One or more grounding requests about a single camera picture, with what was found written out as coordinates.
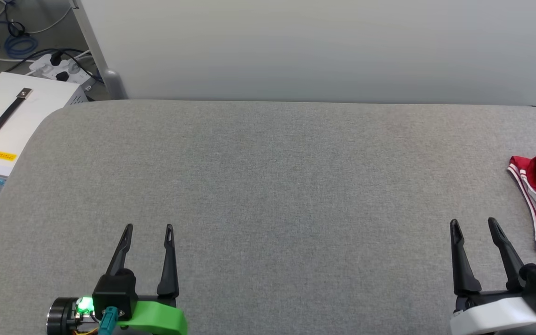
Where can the grey partition foot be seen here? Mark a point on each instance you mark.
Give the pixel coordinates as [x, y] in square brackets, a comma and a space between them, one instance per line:
[115, 86]

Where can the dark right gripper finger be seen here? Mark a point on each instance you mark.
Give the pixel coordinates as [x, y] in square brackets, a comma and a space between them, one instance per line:
[507, 253]
[463, 265]

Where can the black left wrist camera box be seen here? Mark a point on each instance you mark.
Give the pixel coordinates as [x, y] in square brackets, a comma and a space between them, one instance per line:
[114, 291]

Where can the white power supply box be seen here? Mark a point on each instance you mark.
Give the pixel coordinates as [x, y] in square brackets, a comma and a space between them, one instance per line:
[40, 102]

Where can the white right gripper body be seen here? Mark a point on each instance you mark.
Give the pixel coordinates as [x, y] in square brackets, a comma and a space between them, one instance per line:
[496, 316]

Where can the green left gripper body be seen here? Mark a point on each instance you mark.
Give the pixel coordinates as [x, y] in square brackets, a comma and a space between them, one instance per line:
[156, 318]

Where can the white power strip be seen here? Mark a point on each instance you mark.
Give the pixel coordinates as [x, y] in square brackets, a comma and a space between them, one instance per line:
[49, 70]

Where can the white partition panel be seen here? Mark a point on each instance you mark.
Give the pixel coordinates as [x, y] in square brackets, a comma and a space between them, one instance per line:
[319, 46]

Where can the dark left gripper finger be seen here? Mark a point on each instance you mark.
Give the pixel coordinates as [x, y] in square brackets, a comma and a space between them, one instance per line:
[169, 265]
[121, 253]

